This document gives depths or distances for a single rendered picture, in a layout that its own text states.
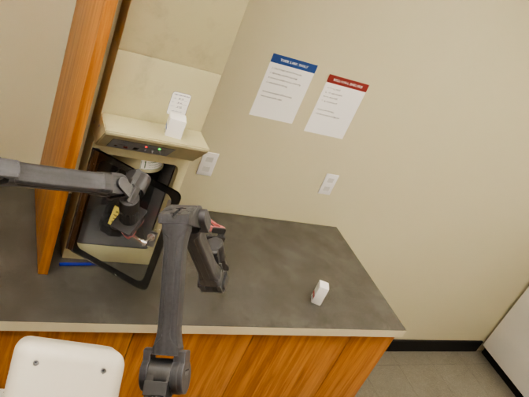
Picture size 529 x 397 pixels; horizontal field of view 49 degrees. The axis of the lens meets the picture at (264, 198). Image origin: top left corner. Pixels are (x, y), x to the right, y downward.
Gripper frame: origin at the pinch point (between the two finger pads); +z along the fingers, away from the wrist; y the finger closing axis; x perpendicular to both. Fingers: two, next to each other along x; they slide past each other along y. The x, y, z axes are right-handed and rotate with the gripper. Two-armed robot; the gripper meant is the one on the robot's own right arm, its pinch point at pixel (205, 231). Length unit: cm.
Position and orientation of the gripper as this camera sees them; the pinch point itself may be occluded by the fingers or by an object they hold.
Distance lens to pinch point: 195.9
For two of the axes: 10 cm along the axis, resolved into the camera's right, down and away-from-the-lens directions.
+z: -3.2, -5.8, 7.4
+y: 3.6, -8.0, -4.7
